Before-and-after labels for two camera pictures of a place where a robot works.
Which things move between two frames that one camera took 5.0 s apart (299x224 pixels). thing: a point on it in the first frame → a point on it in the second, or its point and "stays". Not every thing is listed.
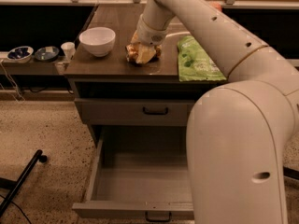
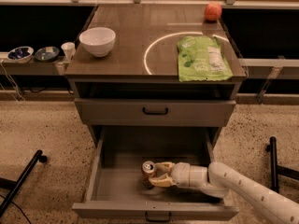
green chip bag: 193,63 stays
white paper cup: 68,50 stays
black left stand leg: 13,185 stays
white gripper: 149,35 → 180,174
